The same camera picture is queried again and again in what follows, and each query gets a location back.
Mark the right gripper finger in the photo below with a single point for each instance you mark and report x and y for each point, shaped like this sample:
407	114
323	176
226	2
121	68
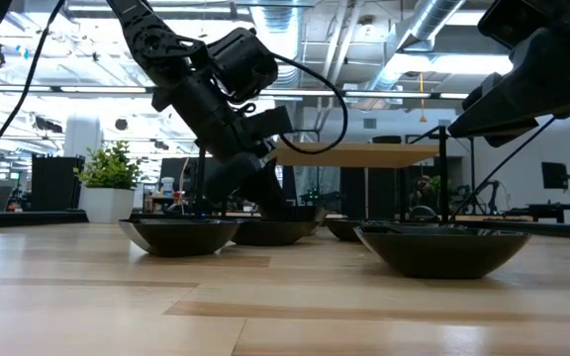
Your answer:
510	134
537	84

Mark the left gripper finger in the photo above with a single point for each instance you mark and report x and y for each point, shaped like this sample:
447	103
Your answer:
230	178
270	193

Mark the black monitor on arm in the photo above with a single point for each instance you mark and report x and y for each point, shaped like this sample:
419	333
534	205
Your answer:
554	175

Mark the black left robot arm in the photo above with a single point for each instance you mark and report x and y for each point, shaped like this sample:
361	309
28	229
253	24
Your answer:
151	39

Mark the black leaf mini plate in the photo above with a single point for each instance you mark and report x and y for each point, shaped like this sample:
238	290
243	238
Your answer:
181	240
275	233

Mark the black computer monitor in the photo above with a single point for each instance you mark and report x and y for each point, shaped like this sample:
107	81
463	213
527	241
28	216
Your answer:
171	170

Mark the black background desk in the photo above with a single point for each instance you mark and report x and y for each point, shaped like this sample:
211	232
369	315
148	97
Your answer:
552	210

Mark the round black ceiling speaker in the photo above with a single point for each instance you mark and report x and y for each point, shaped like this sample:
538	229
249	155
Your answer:
121	124

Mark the wooden riser shelf black legs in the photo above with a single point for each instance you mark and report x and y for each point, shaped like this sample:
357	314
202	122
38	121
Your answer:
364	154

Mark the green plant white pot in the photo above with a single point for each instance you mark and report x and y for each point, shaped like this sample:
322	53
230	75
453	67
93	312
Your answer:
109	170

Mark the large black bowl right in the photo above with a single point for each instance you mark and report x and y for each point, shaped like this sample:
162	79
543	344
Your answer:
438	257

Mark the black cabinet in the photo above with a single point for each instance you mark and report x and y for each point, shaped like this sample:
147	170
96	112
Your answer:
55	183

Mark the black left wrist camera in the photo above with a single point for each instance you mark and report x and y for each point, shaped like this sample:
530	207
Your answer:
243	64

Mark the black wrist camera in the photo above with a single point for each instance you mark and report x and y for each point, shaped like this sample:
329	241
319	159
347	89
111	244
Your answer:
517	20
243	64

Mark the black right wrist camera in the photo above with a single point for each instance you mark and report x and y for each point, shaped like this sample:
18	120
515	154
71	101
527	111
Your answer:
517	20

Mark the silver ventilation duct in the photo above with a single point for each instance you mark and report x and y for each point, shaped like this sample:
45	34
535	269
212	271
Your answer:
285	20
428	15

